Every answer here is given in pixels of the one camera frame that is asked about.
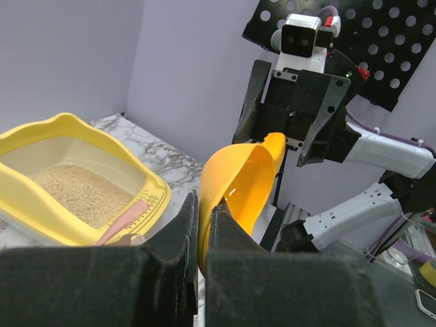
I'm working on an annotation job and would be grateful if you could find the orange plastic scoop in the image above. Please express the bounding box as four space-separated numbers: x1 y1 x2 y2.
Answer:
198 132 286 275

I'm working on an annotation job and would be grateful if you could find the yellow litter box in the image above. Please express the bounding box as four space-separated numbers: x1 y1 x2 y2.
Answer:
1 113 171 246

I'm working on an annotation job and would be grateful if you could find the pink cat litter bag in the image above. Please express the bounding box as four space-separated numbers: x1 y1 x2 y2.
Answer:
112 234 146 247

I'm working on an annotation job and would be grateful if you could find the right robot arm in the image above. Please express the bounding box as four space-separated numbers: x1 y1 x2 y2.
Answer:
233 50 435 256

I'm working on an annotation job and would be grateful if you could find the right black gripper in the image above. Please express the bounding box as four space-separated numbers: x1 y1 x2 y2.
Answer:
232 60 361 167

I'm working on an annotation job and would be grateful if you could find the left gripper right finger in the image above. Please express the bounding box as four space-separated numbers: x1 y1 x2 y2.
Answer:
205 200 385 326

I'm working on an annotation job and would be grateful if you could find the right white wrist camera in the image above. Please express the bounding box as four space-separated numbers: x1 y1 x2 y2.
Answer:
275 6 341 74

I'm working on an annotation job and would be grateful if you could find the black music stand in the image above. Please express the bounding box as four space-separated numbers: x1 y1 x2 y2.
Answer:
242 0 435 112

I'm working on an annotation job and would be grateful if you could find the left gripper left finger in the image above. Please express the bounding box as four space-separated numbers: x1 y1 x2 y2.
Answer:
1 191 199 326

